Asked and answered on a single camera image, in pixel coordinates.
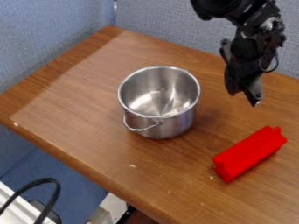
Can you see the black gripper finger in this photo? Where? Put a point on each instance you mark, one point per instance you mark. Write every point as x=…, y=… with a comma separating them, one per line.
x=241, y=86
x=231, y=85

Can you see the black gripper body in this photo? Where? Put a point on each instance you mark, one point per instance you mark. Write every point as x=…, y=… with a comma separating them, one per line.
x=243, y=70

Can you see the metal pot with handle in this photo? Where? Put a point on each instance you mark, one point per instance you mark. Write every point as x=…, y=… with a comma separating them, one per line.
x=159, y=96

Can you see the red block object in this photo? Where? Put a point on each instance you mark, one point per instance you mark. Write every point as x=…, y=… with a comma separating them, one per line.
x=245, y=154

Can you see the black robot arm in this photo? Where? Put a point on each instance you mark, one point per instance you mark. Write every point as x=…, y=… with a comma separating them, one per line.
x=250, y=53

